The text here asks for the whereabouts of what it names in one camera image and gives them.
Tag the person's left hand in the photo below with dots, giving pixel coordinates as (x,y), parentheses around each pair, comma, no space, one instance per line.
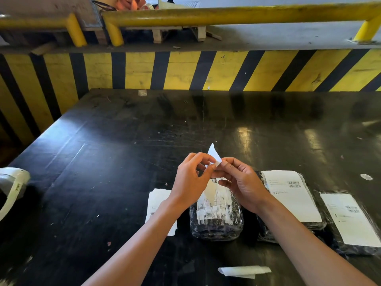
(186,183)

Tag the person's right hand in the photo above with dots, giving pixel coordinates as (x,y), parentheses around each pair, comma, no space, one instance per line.
(245,187)

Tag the person's right thumb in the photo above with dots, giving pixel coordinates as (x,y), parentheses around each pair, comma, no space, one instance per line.
(225,184)

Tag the person's left thumb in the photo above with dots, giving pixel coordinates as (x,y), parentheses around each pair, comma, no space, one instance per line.
(207,172)

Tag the white label sticker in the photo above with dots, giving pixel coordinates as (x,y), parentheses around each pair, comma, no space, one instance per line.
(214,153)

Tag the person's left forearm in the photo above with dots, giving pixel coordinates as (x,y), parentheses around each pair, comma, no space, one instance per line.
(140,250)

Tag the person's right forearm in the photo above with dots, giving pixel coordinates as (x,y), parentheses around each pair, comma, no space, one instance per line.
(306,250)

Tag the clear bag with dark contents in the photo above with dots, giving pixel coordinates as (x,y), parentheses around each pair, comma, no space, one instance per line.
(217,226)

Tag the white label sheet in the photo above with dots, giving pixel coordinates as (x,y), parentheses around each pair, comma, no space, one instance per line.
(157,199)

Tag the dark bagged parcel white label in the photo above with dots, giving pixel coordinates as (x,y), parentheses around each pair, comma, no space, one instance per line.
(293,199)
(349,223)

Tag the curled white paper strip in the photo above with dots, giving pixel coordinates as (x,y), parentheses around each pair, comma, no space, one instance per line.
(242,271)

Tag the yellow black striped dock edge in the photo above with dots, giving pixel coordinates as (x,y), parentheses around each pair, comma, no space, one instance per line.
(190,71)

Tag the small white paper scrap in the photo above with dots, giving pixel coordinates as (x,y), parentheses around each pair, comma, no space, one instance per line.
(142,92)

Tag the round white sticker scrap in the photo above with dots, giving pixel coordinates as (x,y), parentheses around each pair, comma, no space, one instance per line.
(366,177)

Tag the wooden pallet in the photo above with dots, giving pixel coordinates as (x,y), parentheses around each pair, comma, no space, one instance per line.
(178,31)

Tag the white barcode scanner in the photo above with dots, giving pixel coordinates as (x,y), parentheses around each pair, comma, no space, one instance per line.
(13,181)

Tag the long yellow guard rail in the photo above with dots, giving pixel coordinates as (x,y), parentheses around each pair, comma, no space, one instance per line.
(238,14)

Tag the short yellow guard rail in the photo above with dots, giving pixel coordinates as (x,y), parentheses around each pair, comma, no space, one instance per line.
(73,29)

